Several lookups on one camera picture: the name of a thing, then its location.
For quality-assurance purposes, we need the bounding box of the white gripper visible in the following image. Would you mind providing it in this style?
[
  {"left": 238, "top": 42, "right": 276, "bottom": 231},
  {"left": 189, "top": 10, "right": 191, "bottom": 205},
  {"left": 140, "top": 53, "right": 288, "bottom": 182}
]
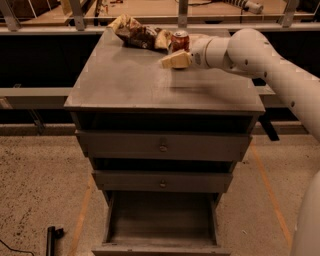
[{"left": 160, "top": 34, "right": 212, "bottom": 69}]

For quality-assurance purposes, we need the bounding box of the red coke can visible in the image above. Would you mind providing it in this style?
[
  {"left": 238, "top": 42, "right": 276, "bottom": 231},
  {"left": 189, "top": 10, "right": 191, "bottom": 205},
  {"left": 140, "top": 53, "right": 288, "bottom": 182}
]
[{"left": 171, "top": 30, "right": 189, "bottom": 52}]

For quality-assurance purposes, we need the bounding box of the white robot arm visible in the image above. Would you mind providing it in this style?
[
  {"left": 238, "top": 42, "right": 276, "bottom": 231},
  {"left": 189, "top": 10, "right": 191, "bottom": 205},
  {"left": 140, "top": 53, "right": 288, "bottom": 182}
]
[{"left": 161, "top": 28, "right": 320, "bottom": 256}]

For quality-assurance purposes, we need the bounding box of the grey wooden drawer cabinet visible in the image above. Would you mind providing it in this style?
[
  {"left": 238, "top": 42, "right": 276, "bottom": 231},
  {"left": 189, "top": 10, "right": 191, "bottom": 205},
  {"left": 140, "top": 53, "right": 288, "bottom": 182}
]
[{"left": 63, "top": 27, "right": 266, "bottom": 256}]

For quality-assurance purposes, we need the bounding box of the grey top drawer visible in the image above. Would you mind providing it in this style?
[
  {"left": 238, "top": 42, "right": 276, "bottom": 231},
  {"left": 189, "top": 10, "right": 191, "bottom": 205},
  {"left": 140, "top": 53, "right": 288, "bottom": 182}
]
[{"left": 76, "top": 130, "right": 252, "bottom": 161}]

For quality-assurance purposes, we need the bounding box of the grey middle drawer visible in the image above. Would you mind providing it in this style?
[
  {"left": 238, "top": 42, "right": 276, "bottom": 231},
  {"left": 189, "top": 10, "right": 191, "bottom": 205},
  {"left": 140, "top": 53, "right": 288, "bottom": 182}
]
[{"left": 93, "top": 170, "right": 232, "bottom": 193}]

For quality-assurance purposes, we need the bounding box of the grey open bottom drawer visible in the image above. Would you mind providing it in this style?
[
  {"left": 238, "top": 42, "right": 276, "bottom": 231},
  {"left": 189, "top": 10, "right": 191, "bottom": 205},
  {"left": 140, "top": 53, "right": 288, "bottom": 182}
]
[{"left": 92, "top": 191, "right": 231, "bottom": 256}]

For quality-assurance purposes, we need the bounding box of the brown chip bag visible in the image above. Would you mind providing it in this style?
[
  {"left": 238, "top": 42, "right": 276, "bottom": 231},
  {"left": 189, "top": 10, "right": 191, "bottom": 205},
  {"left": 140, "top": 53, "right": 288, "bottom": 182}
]
[{"left": 109, "top": 14, "right": 172, "bottom": 50}]

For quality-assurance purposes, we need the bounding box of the white cylindrical device background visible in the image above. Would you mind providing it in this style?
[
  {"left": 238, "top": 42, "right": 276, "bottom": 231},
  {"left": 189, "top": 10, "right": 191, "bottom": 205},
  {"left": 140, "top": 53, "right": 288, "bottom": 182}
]
[{"left": 222, "top": 0, "right": 264, "bottom": 16}]

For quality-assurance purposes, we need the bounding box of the grey metal railing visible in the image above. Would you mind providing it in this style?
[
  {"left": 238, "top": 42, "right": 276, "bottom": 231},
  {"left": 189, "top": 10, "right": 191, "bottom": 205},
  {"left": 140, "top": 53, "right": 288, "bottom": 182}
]
[{"left": 0, "top": 0, "right": 320, "bottom": 111}]

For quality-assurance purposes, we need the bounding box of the black cable on floor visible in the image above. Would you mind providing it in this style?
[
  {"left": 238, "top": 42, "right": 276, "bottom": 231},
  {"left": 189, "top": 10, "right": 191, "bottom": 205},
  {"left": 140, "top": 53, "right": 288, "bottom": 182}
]
[{"left": 0, "top": 238, "right": 36, "bottom": 256}]

